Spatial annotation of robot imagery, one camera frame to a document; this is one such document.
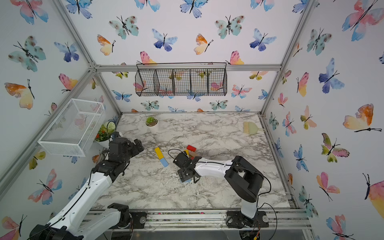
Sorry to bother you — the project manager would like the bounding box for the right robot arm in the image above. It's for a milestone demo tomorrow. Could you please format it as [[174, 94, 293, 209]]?
[[173, 152, 266, 219]]

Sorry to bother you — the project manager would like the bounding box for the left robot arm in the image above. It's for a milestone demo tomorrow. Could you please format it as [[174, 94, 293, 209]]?
[[29, 137, 144, 240]]

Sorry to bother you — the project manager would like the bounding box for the natural wood block upper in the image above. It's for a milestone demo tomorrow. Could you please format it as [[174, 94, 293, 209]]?
[[189, 152, 198, 158]]

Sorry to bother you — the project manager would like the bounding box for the white pot flowering plant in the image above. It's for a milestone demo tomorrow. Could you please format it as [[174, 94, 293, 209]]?
[[95, 121, 116, 149]]

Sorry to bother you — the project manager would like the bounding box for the red block far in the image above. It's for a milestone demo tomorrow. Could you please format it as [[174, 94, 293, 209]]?
[[187, 145, 197, 152]]

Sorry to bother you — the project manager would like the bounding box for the small potted succulent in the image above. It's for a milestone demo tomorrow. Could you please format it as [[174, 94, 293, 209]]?
[[146, 117, 159, 133]]

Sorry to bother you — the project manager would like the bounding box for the green hand brush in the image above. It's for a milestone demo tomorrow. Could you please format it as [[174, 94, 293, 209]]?
[[243, 122, 265, 136]]

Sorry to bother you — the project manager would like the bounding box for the white mesh wall basket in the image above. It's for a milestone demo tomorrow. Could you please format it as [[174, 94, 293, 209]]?
[[38, 99, 105, 157]]

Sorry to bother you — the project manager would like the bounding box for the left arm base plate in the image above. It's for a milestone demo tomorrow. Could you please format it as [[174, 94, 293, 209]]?
[[117, 211, 147, 230]]

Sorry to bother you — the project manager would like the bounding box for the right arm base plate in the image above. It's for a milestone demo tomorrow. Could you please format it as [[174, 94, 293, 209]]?
[[226, 211, 269, 229]]

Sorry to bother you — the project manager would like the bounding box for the black wire wall basket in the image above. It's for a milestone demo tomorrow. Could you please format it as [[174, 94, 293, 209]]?
[[134, 62, 228, 97]]

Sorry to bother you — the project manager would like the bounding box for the aluminium front rail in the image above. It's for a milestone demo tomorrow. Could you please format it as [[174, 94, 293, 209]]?
[[82, 208, 312, 233]]

